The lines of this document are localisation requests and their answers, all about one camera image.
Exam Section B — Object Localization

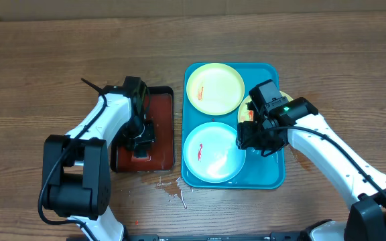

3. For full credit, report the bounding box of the black tray with red water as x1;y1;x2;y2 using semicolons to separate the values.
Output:
110;86;175;173

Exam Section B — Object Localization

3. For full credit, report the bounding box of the light blue plate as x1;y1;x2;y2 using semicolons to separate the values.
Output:
182;122;246;183

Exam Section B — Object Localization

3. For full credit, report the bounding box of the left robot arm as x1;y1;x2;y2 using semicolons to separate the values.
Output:
38;82;158;240

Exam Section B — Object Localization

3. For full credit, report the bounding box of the yellow plate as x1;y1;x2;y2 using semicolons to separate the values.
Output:
186;63;245;116
238;94;293;123

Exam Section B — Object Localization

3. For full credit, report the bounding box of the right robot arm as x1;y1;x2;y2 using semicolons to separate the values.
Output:
237;97;386;240

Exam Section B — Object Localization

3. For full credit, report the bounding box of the green orange sponge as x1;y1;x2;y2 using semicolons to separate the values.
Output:
131;150;151;163

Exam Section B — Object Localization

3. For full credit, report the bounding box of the teal plastic tray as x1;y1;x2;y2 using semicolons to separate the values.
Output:
181;62;285;189

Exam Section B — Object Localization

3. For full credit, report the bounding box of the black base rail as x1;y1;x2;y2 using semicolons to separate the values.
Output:
123;231;311;241

